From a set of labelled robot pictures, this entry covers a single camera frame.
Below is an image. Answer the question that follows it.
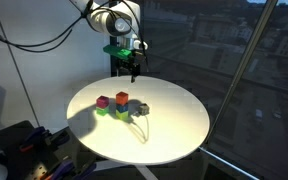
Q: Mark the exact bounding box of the magenta block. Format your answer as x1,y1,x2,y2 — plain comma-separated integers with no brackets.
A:
96,95,110,109

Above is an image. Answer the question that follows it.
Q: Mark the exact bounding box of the blue block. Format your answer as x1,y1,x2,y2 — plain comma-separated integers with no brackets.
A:
116,102,129,114

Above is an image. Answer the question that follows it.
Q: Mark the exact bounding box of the clamp with orange handle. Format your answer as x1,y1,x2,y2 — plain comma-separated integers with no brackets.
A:
18,125,48,153
48,159,97,180

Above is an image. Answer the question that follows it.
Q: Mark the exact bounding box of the grey window mullion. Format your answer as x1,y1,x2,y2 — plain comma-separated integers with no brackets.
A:
202,0,279,149

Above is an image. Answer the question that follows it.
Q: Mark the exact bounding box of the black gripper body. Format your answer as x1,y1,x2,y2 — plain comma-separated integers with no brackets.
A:
125,49,148,67

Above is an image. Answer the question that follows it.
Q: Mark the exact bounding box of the orange block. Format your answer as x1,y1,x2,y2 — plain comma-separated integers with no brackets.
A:
115,91,130,106

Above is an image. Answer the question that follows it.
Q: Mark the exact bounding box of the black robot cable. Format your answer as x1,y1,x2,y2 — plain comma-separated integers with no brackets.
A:
3,28,74,54
0,6,92,48

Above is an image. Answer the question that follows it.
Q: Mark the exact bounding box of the yellow-green block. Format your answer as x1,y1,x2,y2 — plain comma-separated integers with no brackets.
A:
115,110,130,121

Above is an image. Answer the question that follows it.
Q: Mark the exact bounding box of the grey block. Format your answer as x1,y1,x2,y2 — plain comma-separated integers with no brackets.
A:
137,103,151,117

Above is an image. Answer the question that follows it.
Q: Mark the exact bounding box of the window bottom rail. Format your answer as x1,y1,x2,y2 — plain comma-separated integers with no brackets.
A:
198,145,262,180

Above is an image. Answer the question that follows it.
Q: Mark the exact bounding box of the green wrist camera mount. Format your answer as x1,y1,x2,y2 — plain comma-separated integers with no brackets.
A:
102,44,132,61

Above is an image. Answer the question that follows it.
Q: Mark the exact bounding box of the round white table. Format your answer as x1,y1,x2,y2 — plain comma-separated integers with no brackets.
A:
66,75,211,180

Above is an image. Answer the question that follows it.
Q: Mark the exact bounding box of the green block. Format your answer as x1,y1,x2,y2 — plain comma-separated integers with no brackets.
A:
96,106,111,117

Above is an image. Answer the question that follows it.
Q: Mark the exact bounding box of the black pegboard cart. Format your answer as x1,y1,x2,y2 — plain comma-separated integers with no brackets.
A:
0,119,98,180

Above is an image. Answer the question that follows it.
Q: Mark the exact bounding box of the dark window post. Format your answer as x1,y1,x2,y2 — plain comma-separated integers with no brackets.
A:
109,54,120,78

